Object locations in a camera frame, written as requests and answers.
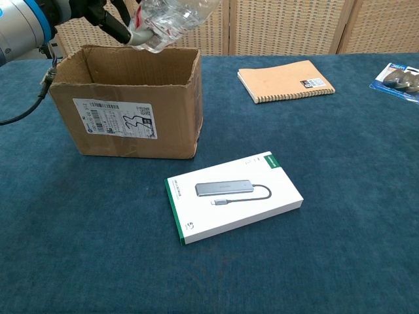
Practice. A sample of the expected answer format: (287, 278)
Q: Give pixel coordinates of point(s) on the blue table mat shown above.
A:
(294, 229)

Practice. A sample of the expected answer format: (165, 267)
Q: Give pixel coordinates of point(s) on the tan spiral notebook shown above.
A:
(284, 81)

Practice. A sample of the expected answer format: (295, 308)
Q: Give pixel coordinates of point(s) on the open cardboard box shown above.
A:
(127, 104)

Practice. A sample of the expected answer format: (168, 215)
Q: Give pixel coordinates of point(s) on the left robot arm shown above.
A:
(23, 27)

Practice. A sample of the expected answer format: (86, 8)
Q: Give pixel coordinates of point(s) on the clear plastic water bottle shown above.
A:
(170, 24)

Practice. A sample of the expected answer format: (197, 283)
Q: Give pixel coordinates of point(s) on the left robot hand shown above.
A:
(108, 18)

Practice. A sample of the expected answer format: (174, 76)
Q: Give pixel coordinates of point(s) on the white boxed usb hub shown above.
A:
(229, 196)

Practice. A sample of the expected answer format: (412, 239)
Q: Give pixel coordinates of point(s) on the blue binder clip blister pack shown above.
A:
(397, 81)

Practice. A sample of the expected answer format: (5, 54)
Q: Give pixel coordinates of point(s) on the wicker folding screen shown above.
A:
(294, 26)

